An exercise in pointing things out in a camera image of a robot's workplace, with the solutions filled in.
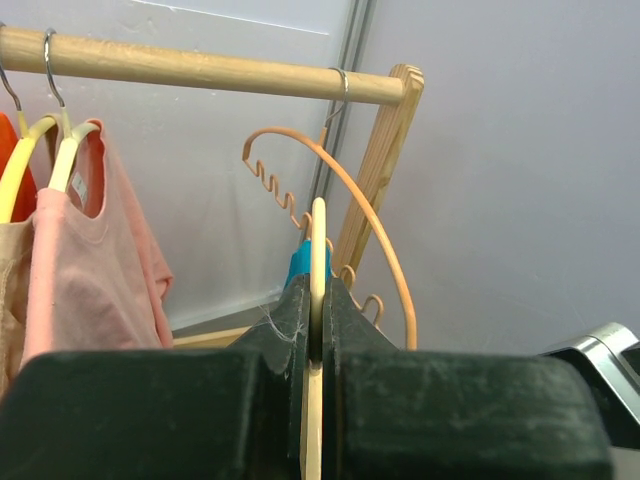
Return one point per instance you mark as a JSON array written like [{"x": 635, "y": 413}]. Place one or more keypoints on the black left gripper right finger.
[{"x": 397, "y": 414}]

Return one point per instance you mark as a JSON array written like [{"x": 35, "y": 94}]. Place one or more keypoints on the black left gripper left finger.
[{"x": 230, "y": 413}]

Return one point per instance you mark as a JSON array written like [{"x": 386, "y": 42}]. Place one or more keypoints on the cream wooden hanger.
[{"x": 311, "y": 444}]

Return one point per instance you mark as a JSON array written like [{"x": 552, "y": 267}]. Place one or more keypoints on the teal blue t shirt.
[{"x": 300, "y": 262}]

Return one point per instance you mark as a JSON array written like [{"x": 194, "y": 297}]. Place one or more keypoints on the orange wavy metal hanger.
[{"x": 350, "y": 200}]

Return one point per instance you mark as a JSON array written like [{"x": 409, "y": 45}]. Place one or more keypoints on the pink t shirt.
[{"x": 98, "y": 277}]

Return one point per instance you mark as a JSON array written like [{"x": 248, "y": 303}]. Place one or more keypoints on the beige t shirt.
[{"x": 16, "y": 252}]

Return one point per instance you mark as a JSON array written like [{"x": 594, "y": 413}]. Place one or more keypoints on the orange red t shirt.
[{"x": 18, "y": 191}]

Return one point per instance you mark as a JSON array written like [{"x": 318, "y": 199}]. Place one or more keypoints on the yellow hanger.
[{"x": 46, "y": 127}]

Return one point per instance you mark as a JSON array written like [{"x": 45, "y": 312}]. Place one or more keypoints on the wooden clothes rack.
[{"x": 209, "y": 141}]

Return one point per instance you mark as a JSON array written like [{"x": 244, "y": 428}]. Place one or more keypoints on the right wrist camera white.
[{"x": 607, "y": 358}]

